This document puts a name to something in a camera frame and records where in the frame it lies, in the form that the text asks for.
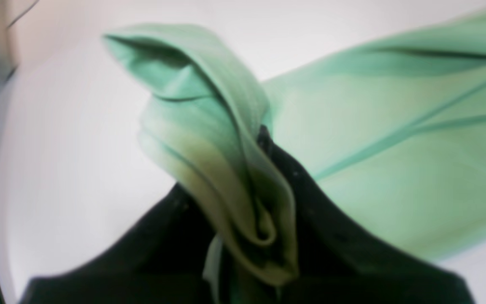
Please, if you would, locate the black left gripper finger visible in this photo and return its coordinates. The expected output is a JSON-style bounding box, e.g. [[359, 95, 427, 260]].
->
[[19, 184, 227, 304]]

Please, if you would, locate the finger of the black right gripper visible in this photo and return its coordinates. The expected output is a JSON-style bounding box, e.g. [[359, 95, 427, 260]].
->
[[258, 125, 474, 304]]

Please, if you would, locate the light green T-shirt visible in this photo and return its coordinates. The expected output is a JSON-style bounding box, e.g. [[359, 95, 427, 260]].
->
[[103, 11, 486, 304]]

